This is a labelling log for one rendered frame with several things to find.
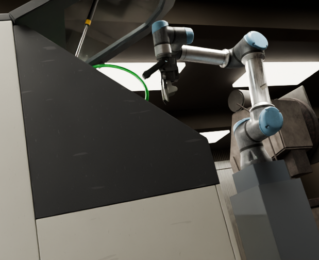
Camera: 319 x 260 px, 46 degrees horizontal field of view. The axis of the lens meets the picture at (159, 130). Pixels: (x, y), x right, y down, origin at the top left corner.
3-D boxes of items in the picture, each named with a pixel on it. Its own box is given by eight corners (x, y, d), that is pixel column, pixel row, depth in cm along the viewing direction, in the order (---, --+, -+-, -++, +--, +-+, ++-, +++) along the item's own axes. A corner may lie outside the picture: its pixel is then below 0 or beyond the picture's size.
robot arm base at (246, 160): (260, 169, 187) (254, 150, 190) (279, 160, 174) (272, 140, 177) (235, 173, 180) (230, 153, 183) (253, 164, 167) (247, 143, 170)
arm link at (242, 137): (253, 150, 188) (245, 125, 192) (270, 141, 176) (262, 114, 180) (234, 152, 182) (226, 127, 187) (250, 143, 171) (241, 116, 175)
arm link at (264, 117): (267, 143, 177) (250, 47, 197) (288, 132, 164) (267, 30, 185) (246, 141, 172) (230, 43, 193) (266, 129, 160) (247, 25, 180)
